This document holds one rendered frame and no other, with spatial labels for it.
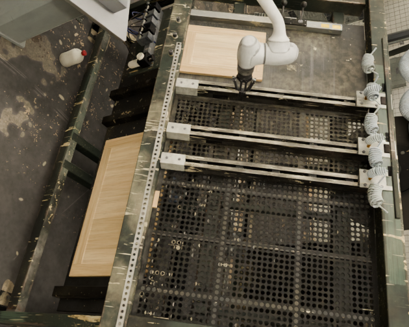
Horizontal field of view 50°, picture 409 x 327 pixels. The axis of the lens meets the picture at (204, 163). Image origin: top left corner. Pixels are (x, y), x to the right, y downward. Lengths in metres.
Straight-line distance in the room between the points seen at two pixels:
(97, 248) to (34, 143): 0.79
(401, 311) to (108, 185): 1.71
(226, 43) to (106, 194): 1.18
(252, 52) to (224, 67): 0.54
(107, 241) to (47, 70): 1.22
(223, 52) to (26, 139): 1.31
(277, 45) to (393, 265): 1.13
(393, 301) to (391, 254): 0.21
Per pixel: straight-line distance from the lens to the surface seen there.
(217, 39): 2.79
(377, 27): 2.93
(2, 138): 2.76
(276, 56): 2.16
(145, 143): 2.31
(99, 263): 2.51
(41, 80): 3.04
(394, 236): 2.22
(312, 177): 2.25
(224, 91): 2.46
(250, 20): 2.88
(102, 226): 2.60
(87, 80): 3.07
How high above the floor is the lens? 2.23
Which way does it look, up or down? 30 degrees down
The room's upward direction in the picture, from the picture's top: 81 degrees clockwise
